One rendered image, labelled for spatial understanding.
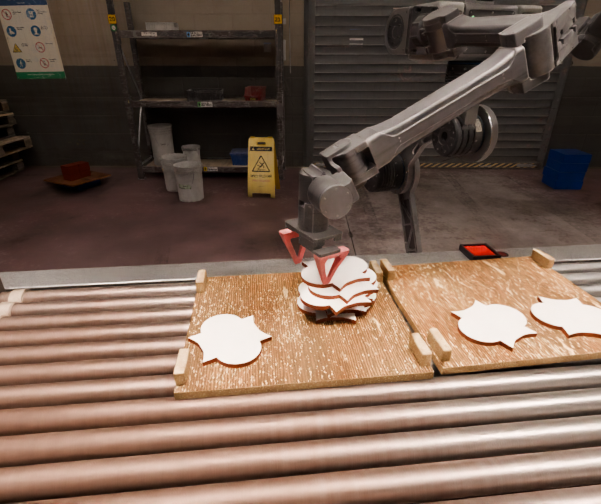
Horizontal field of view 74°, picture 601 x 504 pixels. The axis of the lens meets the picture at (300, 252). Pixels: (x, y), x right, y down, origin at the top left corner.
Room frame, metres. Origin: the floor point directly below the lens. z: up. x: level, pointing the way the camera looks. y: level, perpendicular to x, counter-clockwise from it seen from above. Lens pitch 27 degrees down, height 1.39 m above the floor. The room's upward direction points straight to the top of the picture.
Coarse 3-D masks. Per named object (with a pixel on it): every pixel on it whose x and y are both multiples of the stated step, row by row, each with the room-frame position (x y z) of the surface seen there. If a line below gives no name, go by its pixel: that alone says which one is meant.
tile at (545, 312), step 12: (540, 300) 0.69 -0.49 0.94; (552, 300) 0.68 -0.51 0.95; (564, 300) 0.68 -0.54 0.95; (576, 300) 0.68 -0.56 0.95; (540, 312) 0.64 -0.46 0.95; (552, 312) 0.64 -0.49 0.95; (564, 312) 0.64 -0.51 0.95; (576, 312) 0.64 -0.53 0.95; (588, 312) 0.64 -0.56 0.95; (600, 312) 0.64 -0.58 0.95; (552, 324) 0.60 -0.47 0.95; (564, 324) 0.60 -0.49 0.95; (576, 324) 0.60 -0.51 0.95; (588, 324) 0.60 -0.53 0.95; (600, 324) 0.60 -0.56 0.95; (588, 336) 0.58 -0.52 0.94; (600, 336) 0.57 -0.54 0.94
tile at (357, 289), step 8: (368, 272) 0.71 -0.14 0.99; (312, 288) 0.65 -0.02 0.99; (320, 288) 0.65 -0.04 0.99; (328, 288) 0.65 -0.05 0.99; (344, 288) 0.65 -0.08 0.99; (352, 288) 0.65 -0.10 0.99; (360, 288) 0.65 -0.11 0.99; (368, 288) 0.65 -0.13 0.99; (376, 288) 0.65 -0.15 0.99; (320, 296) 0.63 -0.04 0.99; (328, 296) 0.62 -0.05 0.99; (336, 296) 0.63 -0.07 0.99; (344, 296) 0.62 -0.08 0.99; (352, 296) 0.63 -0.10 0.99
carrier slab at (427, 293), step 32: (416, 288) 0.74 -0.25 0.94; (448, 288) 0.74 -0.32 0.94; (480, 288) 0.74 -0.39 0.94; (512, 288) 0.74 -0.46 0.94; (544, 288) 0.74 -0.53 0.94; (576, 288) 0.74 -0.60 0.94; (416, 320) 0.63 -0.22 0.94; (448, 320) 0.63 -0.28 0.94; (480, 352) 0.53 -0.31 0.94; (512, 352) 0.53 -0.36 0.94; (544, 352) 0.53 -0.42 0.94; (576, 352) 0.53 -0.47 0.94
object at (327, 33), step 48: (336, 0) 5.32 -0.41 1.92; (384, 0) 5.32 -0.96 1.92; (432, 0) 5.32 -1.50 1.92; (528, 0) 5.30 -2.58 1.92; (576, 0) 5.30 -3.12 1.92; (336, 48) 5.33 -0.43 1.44; (384, 48) 5.33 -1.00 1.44; (336, 96) 5.33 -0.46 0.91; (384, 96) 5.32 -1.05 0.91; (528, 96) 5.30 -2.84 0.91; (432, 144) 5.31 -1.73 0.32; (528, 144) 5.30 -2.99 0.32
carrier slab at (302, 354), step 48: (240, 288) 0.74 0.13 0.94; (288, 288) 0.74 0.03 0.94; (384, 288) 0.74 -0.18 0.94; (288, 336) 0.58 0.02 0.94; (336, 336) 0.58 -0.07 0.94; (384, 336) 0.58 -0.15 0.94; (192, 384) 0.46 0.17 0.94; (240, 384) 0.46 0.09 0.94; (288, 384) 0.46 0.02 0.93; (336, 384) 0.47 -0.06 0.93
